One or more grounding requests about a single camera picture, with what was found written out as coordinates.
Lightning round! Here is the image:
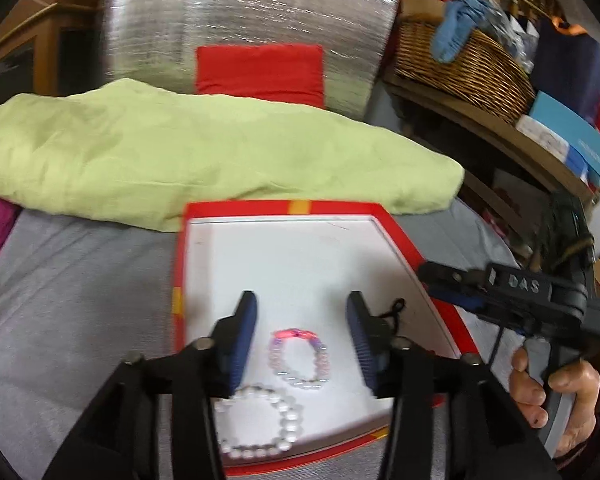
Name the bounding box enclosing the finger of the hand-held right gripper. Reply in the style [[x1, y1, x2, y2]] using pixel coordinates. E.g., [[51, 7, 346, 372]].
[[429, 284, 487, 312], [418, 261, 487, 288]]

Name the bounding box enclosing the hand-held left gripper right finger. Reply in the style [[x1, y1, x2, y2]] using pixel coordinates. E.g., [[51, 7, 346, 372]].
[[345, 290, 563, 480]]

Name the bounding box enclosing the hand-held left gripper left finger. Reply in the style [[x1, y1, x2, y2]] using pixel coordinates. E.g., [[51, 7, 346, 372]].
[[45, 290, 258, 480]]

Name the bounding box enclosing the pink crystal bead bracelet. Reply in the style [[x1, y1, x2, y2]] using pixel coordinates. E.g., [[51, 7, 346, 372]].
[[267, 329, 331, 391]]

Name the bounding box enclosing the red box lid tray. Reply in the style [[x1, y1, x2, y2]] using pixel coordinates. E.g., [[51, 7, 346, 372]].
[[171, 200, 486, 478]]

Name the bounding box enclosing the person's right hand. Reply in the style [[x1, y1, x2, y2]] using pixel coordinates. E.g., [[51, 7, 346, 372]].
[[509, 347, 600, 458]]

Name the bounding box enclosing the wooden shelf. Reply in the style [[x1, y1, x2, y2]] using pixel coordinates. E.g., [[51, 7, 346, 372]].
[[382, 67, 600, 211]]

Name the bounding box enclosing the blue cardboard box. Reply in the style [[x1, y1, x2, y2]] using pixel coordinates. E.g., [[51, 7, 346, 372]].
[[527, 91, 600, 186]]

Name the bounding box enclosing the light green blanket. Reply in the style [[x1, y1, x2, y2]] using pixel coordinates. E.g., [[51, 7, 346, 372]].
[[0, 78, 465, 233]]

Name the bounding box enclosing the wicker basket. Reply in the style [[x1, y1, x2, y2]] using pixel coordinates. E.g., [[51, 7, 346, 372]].
[[392, 0, 537, 126]]

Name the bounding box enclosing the navy garment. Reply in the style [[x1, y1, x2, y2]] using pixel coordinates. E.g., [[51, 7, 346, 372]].
[[530, 20, 600, 126]]

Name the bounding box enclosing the blue cloth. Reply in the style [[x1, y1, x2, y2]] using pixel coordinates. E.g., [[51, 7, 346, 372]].
[[430, 0, 503, 63]]

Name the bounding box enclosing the orange hanger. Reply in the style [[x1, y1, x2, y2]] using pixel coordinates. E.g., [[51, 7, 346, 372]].
[[550, 16, 588, 37]]

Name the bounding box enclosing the red cloth patch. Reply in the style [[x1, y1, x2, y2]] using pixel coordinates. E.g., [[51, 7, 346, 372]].
[[195, 44, 327, 108]]

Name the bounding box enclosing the silver foil mat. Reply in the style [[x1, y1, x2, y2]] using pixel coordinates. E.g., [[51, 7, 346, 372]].
[[100, 0, 398, 121]]

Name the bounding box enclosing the wooden cabinet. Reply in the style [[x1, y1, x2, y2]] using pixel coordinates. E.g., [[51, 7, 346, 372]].
[[0, 0, 111, 106]]

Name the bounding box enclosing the black cord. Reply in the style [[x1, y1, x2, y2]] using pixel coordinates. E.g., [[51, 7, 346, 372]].
[[377, 299, 407, 333]]

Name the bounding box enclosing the white pearl bracelet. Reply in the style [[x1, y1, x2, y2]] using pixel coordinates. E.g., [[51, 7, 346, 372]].
[[214, 382, 306, 463]]

